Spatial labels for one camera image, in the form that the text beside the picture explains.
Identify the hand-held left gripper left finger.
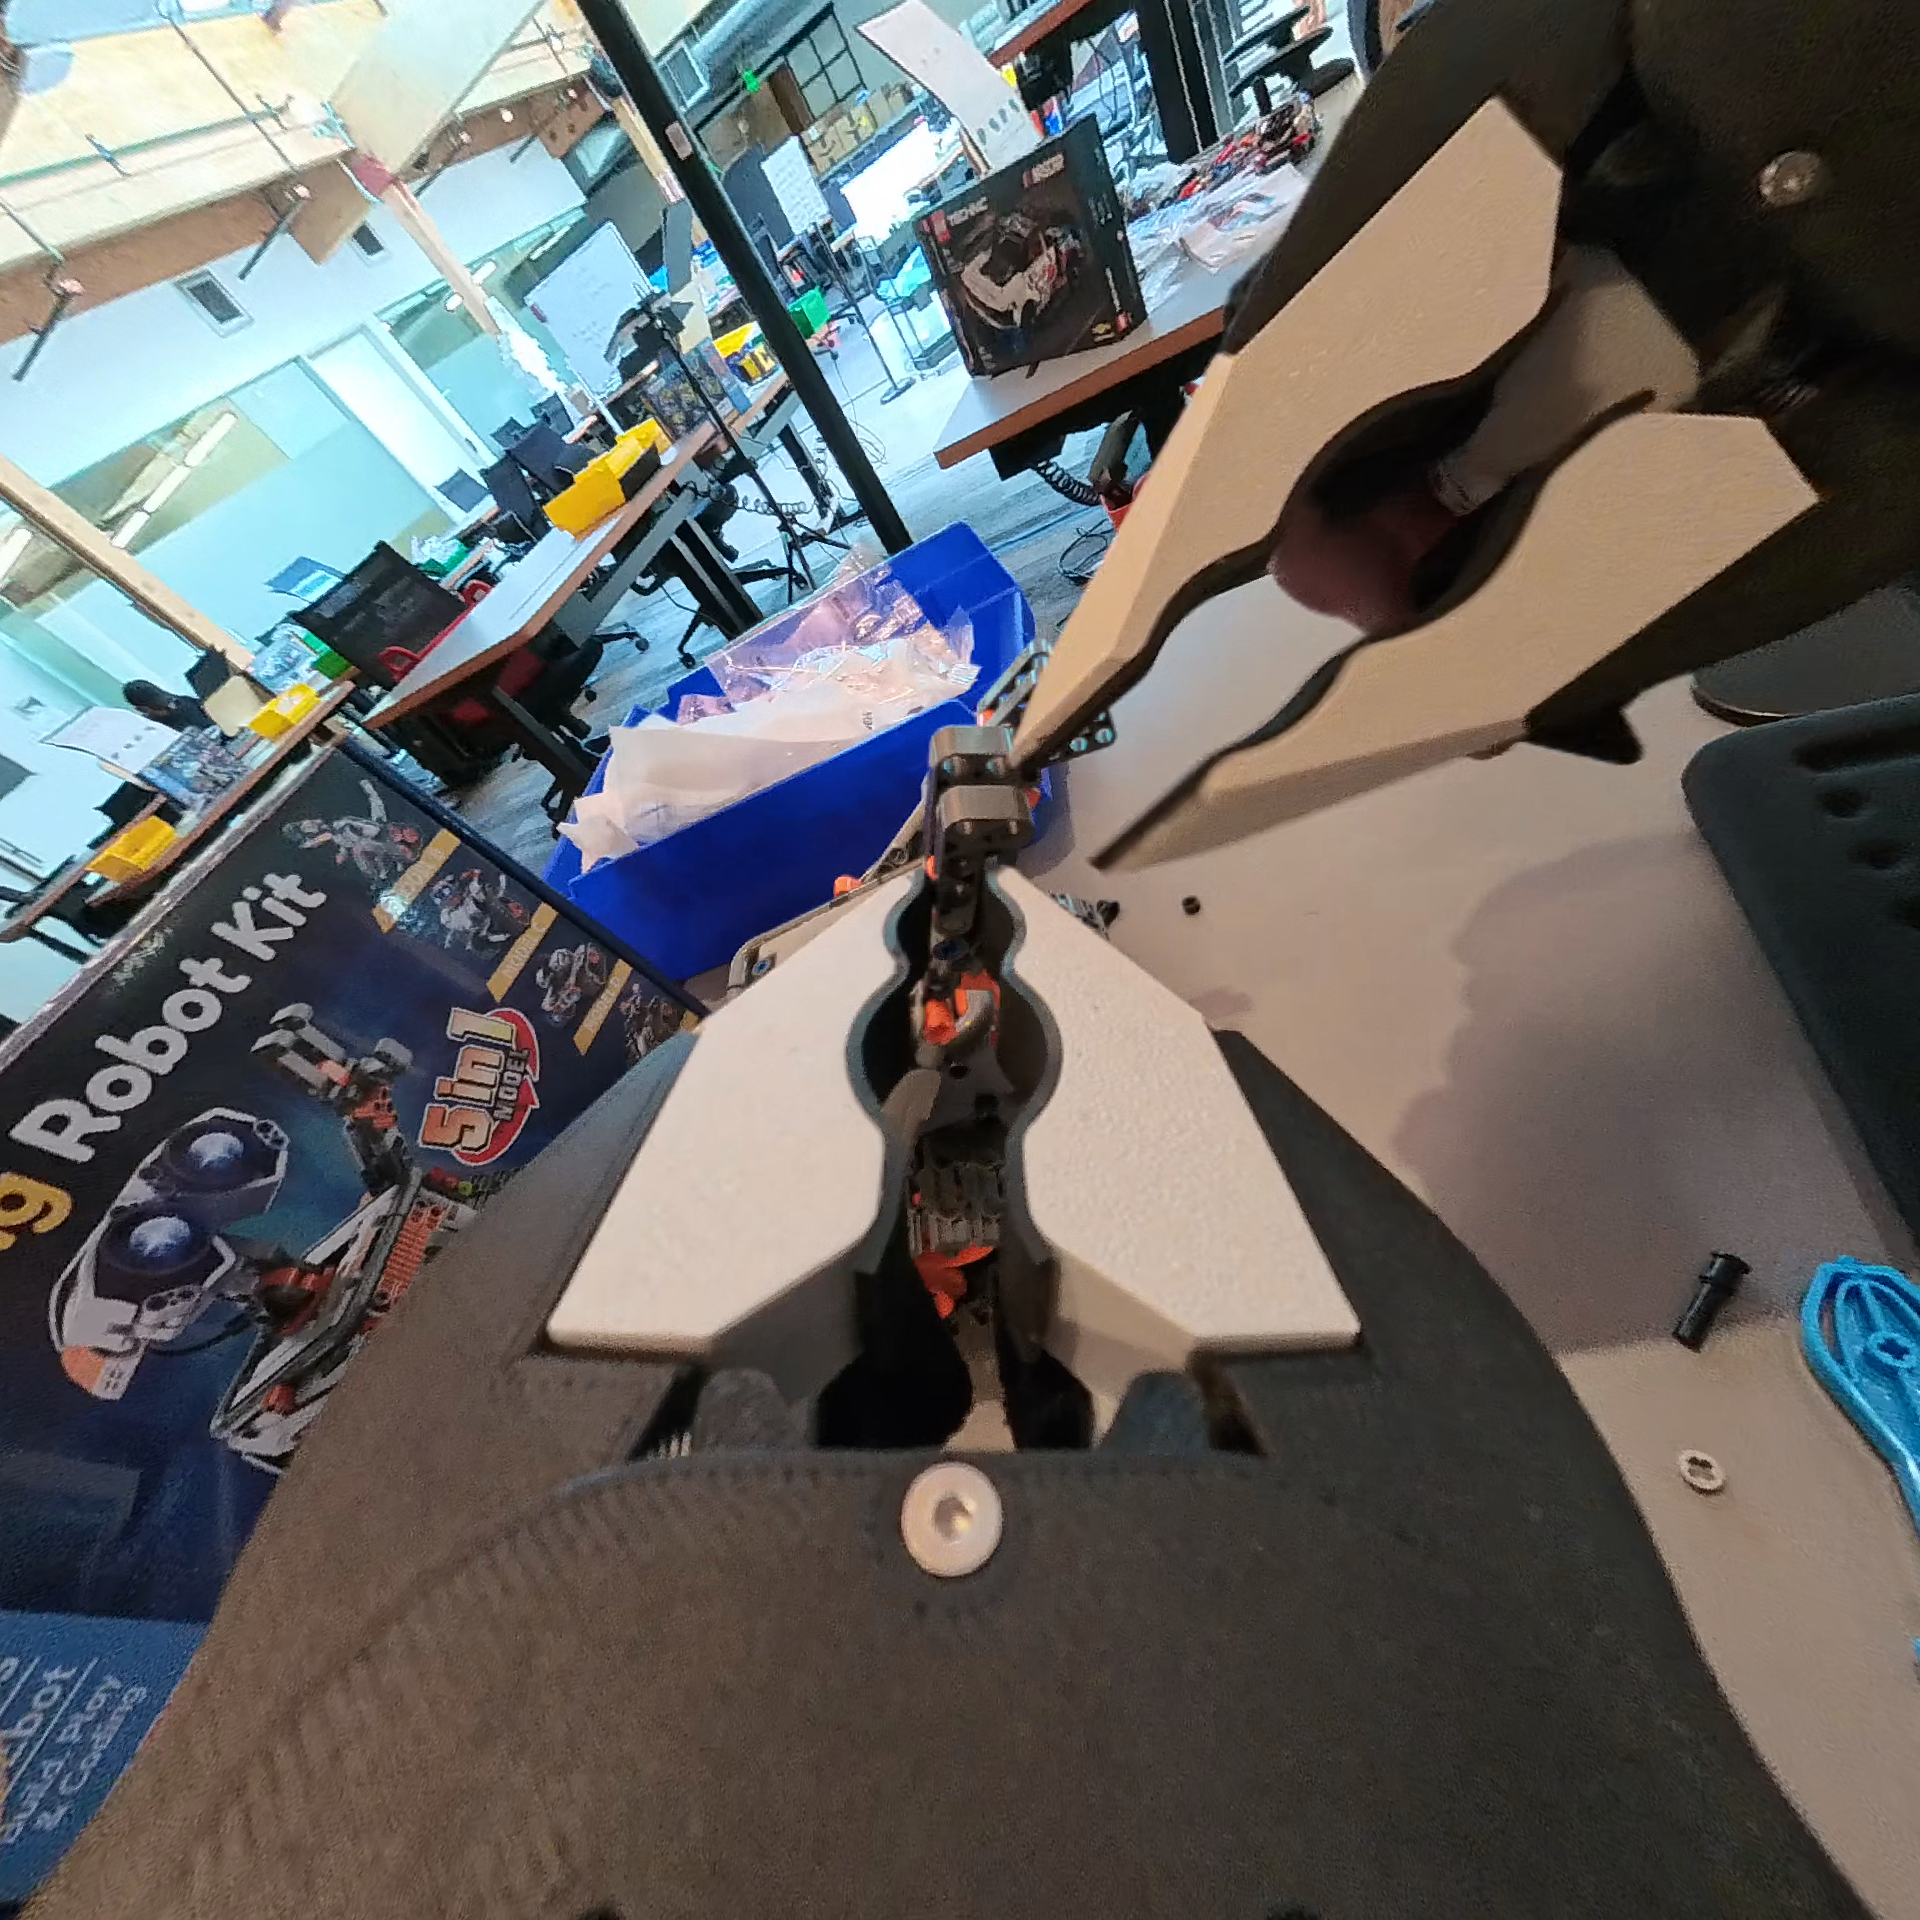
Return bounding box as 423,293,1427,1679
547,874,921,1416

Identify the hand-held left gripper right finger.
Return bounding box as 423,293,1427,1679
989,871,1364,1416

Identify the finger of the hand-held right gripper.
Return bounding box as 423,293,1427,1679
1087,409,1825,877
1012,95,1574,757

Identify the grey orange tracked toy vehicle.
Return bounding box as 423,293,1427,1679
726,855,1119,999

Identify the orange grey brick assembly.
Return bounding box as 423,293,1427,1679
877,638,1119,1322

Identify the person's right hand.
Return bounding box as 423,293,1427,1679
1267,481,1479,634

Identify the white-top office desk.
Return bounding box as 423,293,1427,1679
932,75,1353,473

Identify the black car model box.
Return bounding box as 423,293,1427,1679
913,117,1150,378

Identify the blue plastic storage bin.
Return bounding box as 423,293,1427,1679
545,522,1068,985

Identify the black dimpled foam mat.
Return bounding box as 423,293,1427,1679
1681,698,1920,1217

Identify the clear plastic bag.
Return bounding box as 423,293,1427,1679
563,546,986,874

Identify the toy vehicle product box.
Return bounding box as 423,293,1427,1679
0,739,706,1913

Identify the long black pin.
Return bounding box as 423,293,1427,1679
1670,1249,1753,1344

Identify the black metal pole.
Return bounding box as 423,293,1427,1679
577,0,914,554

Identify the long wood-edged office desk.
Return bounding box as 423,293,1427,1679
359,376,797,782

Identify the office desk with yellow bins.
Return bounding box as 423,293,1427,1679
0,675,359,947

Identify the black mesh office chair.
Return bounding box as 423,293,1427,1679
292,539,466,693

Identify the teal plastic separator tool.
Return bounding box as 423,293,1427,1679
1796,1257,1920,1531

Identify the yellow storage crate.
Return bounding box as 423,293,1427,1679
545,416,671,535

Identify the white whiteboard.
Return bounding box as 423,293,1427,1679
525,223,649,395

